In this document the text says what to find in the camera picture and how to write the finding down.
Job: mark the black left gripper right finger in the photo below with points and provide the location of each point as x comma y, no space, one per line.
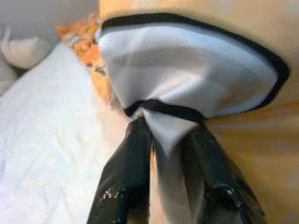
219,186

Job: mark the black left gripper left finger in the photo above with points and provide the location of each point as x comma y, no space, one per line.
126,182

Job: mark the yellow cartoon print quilt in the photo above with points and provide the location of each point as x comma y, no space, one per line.
187,58

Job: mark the white mattress pad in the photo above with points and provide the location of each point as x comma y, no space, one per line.
46,140

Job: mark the beige plush toy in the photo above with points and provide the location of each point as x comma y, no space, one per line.
23,51

